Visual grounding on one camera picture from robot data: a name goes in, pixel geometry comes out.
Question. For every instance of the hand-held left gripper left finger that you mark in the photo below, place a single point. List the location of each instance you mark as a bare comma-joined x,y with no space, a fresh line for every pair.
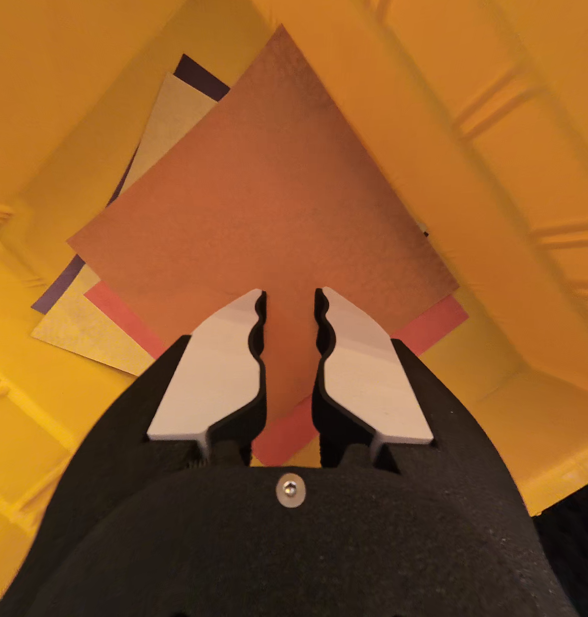
212,376

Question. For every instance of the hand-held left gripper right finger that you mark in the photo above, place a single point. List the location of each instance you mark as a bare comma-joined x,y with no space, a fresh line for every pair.
371,385

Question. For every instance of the brown-backed patterned origami paper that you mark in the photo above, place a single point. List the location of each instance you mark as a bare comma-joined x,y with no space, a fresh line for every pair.
274,193

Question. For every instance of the yellow plastic bin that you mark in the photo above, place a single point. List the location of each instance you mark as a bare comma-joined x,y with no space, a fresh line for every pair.
467,72

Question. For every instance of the salmon origami paper sheet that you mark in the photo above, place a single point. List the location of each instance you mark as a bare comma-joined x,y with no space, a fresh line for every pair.
433,323

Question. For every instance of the cream origami paper sheet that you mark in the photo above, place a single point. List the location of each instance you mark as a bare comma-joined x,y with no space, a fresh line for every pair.
82,332

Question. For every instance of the dark purple origami paper sheet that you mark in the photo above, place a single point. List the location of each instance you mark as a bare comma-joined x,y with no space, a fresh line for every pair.
200,77

